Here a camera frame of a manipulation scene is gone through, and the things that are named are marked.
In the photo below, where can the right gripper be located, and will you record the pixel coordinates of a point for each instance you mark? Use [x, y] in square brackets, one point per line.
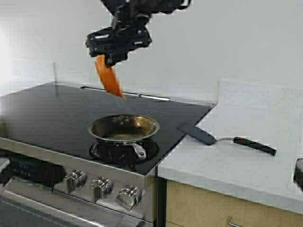
[127, 32]

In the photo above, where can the orange plastic bowl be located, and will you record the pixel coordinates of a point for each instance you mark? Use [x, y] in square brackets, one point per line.
[108, 77]

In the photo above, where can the steel frying pan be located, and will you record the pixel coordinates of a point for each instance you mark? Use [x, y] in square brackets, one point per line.
[124, 138]

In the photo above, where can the black spatula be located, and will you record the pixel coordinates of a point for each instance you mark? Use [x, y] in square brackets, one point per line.
[208, 139]

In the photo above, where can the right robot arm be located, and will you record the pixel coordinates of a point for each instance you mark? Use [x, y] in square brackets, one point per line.
[158, 6]

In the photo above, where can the left steel stove knob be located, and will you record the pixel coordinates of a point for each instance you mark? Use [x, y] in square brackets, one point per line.
[74, 180]

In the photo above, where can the steel stove knob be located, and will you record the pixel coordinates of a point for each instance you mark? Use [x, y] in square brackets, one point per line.
[74, 180]
[129, 197]
[100, 188]

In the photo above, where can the middle steel stove knob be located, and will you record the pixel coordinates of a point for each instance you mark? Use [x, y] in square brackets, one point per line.
[100, 188]

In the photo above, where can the stainless steel stove range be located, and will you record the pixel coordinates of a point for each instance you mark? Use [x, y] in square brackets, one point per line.
[44, 135]

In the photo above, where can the right steel stove knob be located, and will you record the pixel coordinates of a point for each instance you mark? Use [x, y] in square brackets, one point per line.
[129, 197]

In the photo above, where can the wooden cabinet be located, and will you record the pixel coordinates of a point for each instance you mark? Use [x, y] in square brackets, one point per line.
[189, 206]

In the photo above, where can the black object at right edge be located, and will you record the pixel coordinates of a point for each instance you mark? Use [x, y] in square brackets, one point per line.
[298, 173]

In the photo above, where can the oven door handle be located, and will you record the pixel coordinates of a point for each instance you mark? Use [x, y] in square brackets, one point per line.
[72, 210]

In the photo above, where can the metal drawer handle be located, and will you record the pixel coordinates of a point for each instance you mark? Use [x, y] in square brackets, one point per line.
[231, 224]

